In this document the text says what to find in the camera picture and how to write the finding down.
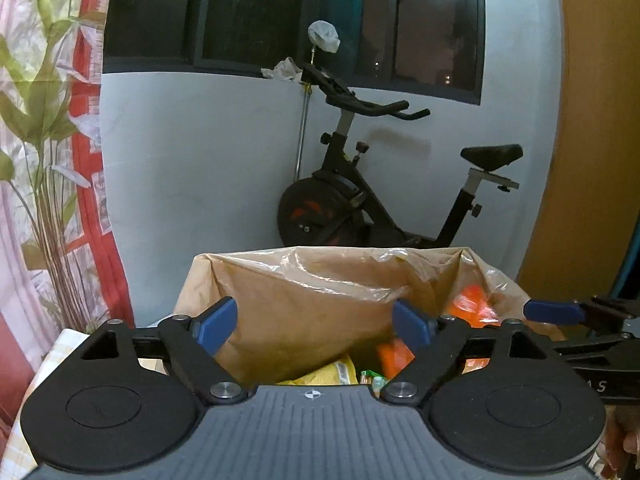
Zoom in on brown cardboard box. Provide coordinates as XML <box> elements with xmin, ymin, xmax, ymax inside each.
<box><xmin>172</xmin><ymin>245</ymin><xmax>566</xmax><ymax>388</ymax></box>

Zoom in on crumpled white plastic bag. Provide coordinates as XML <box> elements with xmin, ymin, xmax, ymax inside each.
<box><xmin>260</xmin><ymin>57</ymin><xmax>306</xmax><ymax>84</ymax></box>

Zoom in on wooden door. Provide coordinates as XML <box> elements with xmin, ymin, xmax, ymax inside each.
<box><xmin>516</xmin><ymin>0</ymin><xmax>640</xmax><ymax>306</ymax></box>

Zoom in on black exercise bike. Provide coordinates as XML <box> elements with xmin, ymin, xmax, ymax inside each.
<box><xmin>276</xmin><ymin>62</ymin><xmax>524</xmax><ymax>251</ymax></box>

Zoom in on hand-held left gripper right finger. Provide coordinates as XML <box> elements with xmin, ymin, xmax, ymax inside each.
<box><xmin>382</xmin><ymin>299</ymin><xmax>552</xmax><ymax>406</ymax></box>

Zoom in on floral red-edged curtain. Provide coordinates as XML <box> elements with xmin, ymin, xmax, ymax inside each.
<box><xmin>0</xmin><ymin>0</ymin><xmax>136</xmax><ymax>431</ymax></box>

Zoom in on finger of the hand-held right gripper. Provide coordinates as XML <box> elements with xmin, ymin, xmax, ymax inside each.
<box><xmin>550</xmin><ymin>332</ymin><xmax>640</xmax><ymax>363</ymax></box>
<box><xmin>523</xmin><ymin>296</ymin><xmax>640</xmax><ymax>335</ymax></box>

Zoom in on orange snack packet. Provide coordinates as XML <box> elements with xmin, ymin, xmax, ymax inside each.
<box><xmin>376</xmin><ymin>337</ymin><xmax>417</xmax><ymax>380</ymax></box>
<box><xmin>442</xmin><ymin>284</ymin><xmax>503</xmax><ymax>330</ymax></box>

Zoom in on metal pole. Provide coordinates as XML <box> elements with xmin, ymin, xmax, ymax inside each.
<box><xmin>295</xmin><ymin>47</ymin><xmax>317</xmax><ymax>181</ymax></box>

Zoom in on green snack packet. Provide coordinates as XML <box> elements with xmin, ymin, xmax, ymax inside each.
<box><xmin>359</xmin><ymin>368</ymin><xmax>390</xmax><ymax>395</ymax></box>

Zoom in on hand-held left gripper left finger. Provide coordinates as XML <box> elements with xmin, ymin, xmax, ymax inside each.
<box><xmin>75</xmin><ymin>296</ymin><xmax>251</xmax><ymax>406</ymax></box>

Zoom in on dark framed window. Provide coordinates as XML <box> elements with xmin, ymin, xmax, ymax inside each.
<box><xmin>102</xmin><ymin>0</ymin><xmax>487</xmax><ymax>107</ymax></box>

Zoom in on yellow snack packet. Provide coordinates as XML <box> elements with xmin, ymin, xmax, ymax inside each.
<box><xmin>276</xmin><ymin>354</ymin><xmax>359</xmax><ymax>387</ymax></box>

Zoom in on person's right hand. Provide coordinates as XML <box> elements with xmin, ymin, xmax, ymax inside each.
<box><xmin>595</xmin><ymin>404</ymin><xmax>640</xmax><ymax>480</ymax></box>

